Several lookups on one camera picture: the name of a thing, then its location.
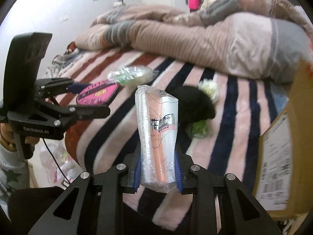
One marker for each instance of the green plastic bag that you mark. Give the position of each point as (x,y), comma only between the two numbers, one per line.
(198,128)

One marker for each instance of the person's left hand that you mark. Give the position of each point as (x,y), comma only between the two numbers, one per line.
(6,134)

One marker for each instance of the person's left forearm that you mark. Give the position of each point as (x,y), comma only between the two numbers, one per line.
(11,173)

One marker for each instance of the dark cloth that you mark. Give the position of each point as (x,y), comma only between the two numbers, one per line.
(31,208)

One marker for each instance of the white crinkled plastic bag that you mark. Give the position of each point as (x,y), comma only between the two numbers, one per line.
(209,89)

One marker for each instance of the pink grey quilt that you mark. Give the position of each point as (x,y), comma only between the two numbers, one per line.
(207,41)

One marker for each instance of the clear bag with green contents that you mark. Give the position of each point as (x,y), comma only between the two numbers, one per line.
(129,74)

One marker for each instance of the cardboard box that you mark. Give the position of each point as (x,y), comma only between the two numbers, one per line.
(278,156)

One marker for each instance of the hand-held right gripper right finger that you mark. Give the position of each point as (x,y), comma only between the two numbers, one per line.
(179,178)

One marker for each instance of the pink bag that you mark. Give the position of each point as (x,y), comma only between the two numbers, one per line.
(194,0)

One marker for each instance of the striped blanket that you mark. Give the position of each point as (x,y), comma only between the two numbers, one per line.
(232,132)

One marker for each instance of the pink round packet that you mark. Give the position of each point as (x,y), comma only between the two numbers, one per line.
(97,94)

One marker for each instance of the plastic bags on floor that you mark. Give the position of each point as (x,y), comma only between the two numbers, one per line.
(58,161)

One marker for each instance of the plush toy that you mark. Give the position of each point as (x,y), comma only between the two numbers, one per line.
(211,0)

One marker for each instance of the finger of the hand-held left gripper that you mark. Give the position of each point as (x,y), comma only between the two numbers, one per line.
(97,111)
(75,87)

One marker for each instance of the black hat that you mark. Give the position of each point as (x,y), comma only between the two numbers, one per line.
(193,105)

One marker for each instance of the patterned cloth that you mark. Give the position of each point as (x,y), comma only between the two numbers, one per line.
(62,62)

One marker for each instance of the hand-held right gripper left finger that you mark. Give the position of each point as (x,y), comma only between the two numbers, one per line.
(137,176)

